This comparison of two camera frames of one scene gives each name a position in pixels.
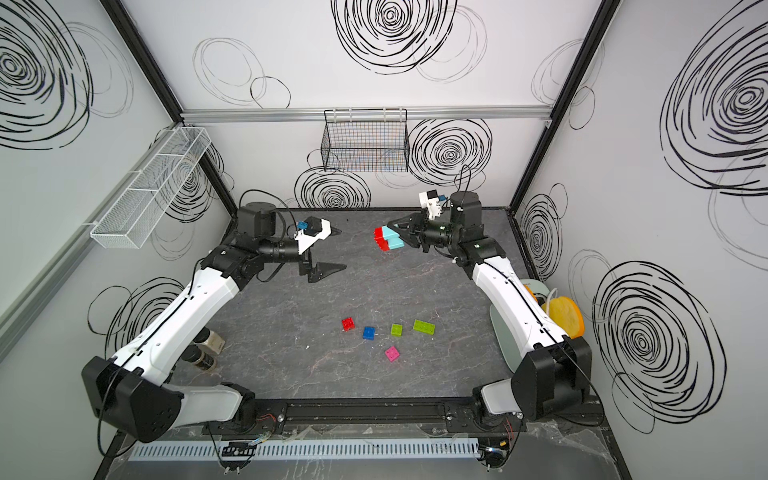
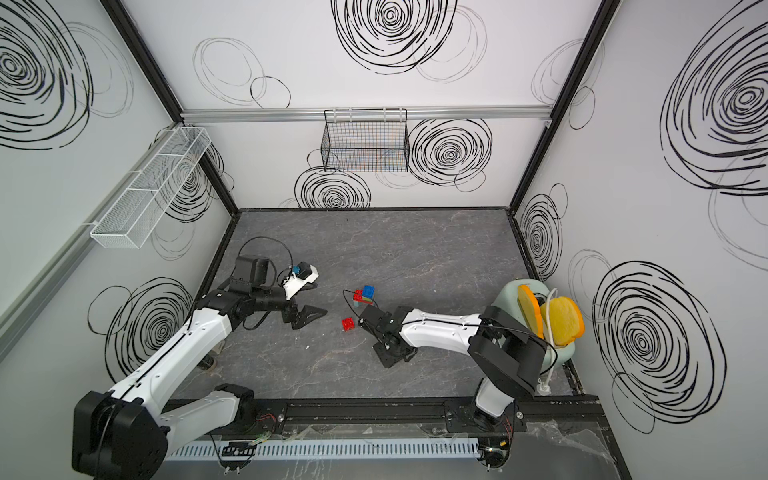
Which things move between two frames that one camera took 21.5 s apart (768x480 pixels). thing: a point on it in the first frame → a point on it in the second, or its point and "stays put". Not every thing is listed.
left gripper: x=320 y=272 → x=303 y=317
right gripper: x=418 y=228 → x=384 y=359
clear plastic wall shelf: x=132 y=219 stays put
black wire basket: x=362 y=140 stays put
